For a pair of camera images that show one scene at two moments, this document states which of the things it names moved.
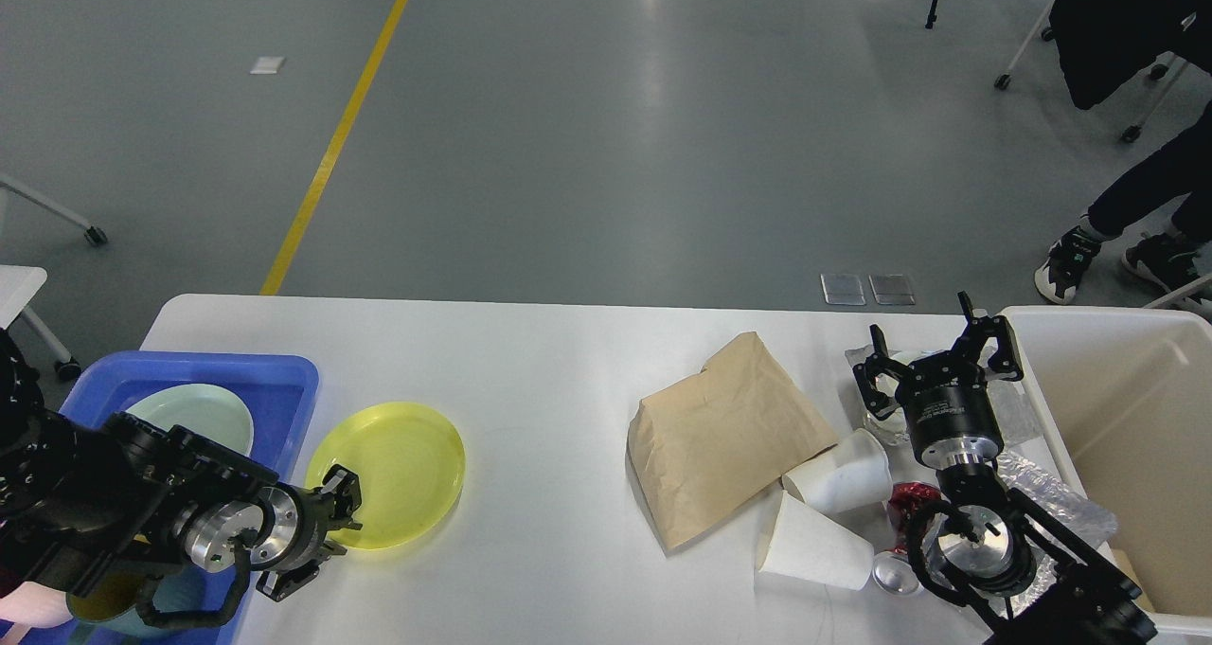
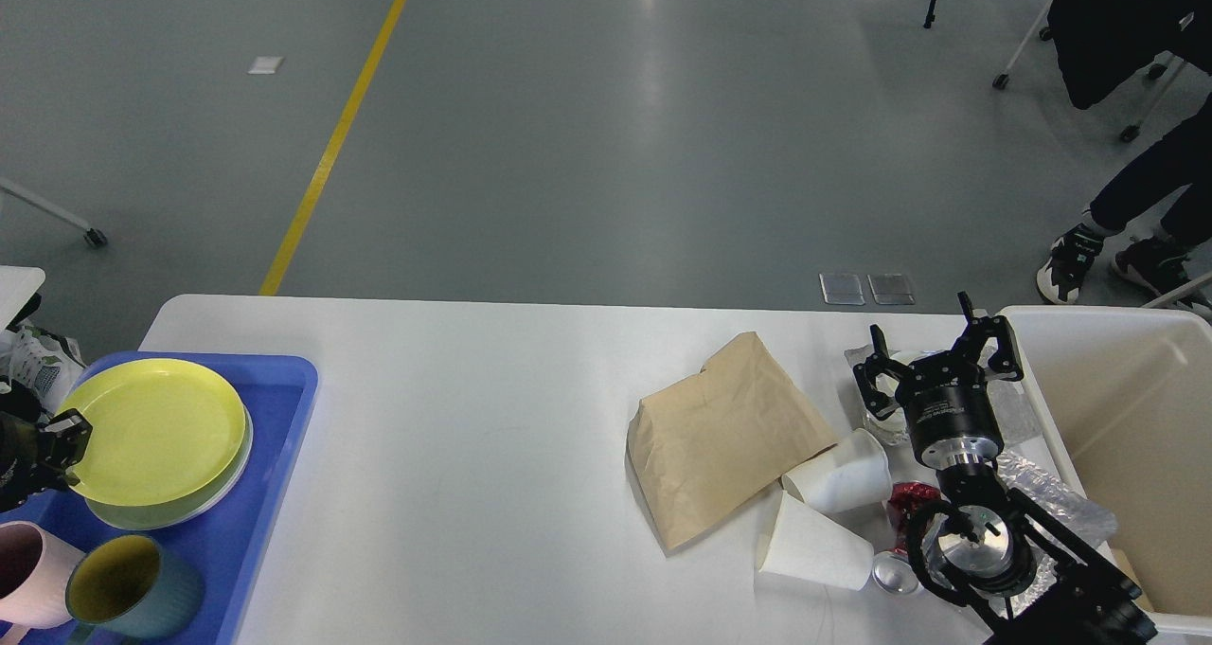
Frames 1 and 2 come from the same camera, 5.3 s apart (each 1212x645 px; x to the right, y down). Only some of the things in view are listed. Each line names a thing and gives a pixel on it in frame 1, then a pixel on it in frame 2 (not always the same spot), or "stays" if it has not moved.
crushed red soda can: [902, 498] stays
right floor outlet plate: [892, 289] stays
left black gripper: [293, 528] -> [60, 441]
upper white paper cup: [855, 475] stays
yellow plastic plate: [410, 466] -> [161, 431]
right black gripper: [946, 399] stays
